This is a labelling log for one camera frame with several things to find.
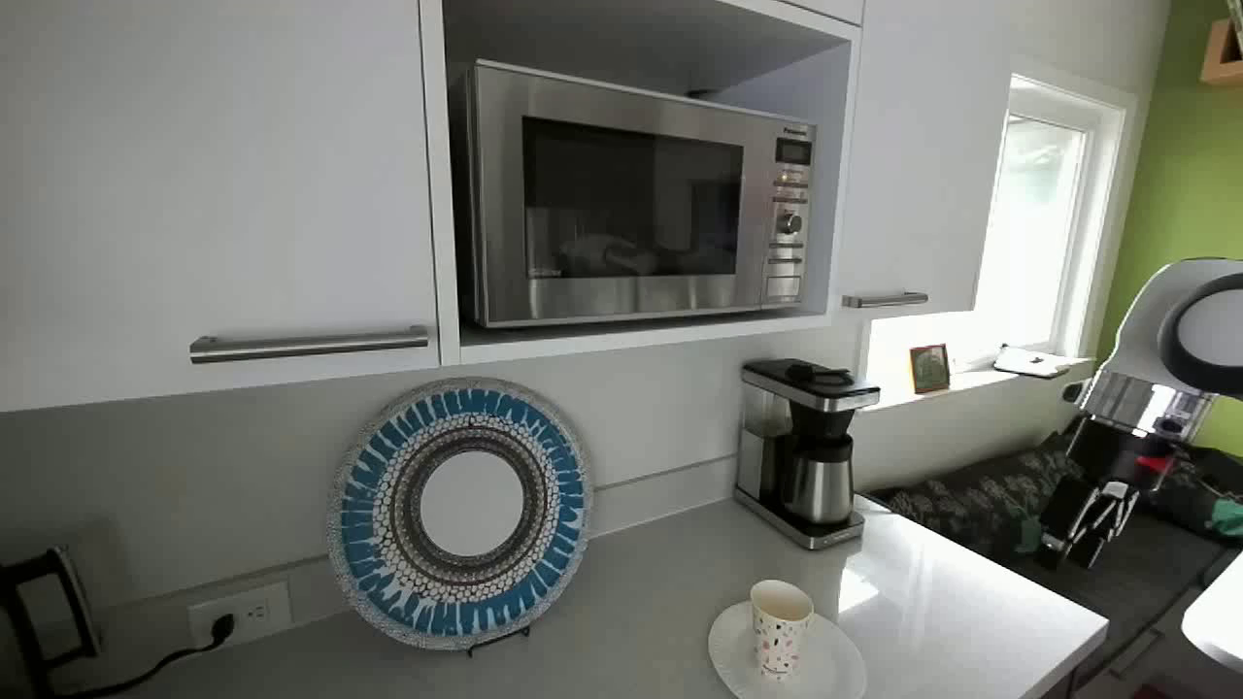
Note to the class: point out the small white cabinet flap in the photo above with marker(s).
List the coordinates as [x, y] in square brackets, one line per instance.
[828, 7]

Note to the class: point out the wooden wall shelf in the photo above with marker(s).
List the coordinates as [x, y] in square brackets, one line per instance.
[1222, 50]

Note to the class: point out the white microwave niche cabinet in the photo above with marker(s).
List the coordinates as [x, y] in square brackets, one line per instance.
[448, 178]

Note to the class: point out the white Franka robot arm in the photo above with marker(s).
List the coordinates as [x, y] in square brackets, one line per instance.
[1199, 337]

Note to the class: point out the white wall outlet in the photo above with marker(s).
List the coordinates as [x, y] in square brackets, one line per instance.
[242, 609]

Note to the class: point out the dark floral cushion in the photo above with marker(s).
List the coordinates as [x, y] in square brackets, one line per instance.
[1212, 506]
[984, 506]

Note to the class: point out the black framed stand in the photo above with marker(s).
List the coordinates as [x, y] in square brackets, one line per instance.
[41, 623]

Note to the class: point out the black plate stand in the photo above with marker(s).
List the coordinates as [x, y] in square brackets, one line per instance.
[502, 638]

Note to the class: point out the dotted white paper cup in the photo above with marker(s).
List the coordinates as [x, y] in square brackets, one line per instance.
[778, 629]

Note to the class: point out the wide white cabinet door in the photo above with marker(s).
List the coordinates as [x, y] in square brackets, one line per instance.
[207, 178]

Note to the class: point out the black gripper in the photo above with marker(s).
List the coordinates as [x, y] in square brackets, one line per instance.
[1116, 455]

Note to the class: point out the small dark picture frame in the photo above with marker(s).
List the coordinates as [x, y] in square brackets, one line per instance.
[931, 366]

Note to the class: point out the blue white decorative plate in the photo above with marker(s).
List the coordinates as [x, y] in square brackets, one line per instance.
[463, 512]

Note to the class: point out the white object on sill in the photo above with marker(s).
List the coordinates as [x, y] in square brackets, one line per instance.
[1034, 358]

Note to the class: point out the white window frame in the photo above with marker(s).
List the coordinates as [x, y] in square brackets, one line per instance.
[1052, 213]

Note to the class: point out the black steel coffee maker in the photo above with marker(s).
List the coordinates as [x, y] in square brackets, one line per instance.
[806, 446]

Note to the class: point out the white saucer plate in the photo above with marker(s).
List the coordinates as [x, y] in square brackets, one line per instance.
[837, 666]

